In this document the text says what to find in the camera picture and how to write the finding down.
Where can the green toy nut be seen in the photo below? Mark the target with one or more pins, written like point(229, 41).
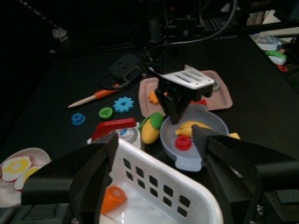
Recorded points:
point(106, 113)

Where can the white green toy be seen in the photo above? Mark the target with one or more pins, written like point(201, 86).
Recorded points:
point(277, 57)

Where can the clear plastic bag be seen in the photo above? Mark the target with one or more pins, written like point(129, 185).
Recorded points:
point(266, 40)

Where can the orange toy gear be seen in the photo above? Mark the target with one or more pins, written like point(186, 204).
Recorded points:
point(153, 97)

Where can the white slotted camera mount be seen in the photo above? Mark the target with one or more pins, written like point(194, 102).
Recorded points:
point(188, 77)

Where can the grey-blue toy bowl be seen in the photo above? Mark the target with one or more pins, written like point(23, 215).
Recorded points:
point(210, 119)

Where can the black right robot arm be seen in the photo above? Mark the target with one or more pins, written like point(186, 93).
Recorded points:
point(172, 35)

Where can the black box device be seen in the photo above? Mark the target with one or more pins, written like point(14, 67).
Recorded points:
point(125, 68)

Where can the blue toy nut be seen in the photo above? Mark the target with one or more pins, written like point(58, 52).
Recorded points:
point(78, 119)

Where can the yellow green toy corn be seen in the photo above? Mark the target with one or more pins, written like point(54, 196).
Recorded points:
point(152, 128)

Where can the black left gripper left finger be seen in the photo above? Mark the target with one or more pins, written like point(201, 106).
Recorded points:
point(74, 178)

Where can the toy fried egg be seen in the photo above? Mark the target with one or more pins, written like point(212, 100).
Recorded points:
point(23, 176)
point(15, 167)

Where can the orange toy cylinder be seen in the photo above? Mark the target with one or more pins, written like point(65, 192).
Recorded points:
point(114, 199)

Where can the yellow toy banana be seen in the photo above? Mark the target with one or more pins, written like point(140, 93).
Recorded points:
point(188, 128)

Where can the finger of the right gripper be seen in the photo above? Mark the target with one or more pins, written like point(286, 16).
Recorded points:
point(166, 102)
point(178, 109)

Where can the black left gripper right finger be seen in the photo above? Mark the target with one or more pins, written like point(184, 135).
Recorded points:
point(241, 172)

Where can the silver toy piece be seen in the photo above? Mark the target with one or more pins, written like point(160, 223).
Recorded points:
point(217, 85)

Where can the white toy carton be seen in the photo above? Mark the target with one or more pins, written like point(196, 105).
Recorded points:
point(130, 135)

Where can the pink rectangular tray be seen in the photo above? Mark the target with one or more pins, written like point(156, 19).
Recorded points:
point(220, 100)

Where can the white plastic basket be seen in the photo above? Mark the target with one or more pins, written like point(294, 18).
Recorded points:
point(156, 186)

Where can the pink toy plate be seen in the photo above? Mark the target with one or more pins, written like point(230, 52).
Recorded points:
point(37, 153)

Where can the blue toy gear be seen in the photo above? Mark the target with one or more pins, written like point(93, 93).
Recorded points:
point(124, 105)

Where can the red toy nut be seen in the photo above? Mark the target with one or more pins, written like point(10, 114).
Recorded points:
point(184, 143)

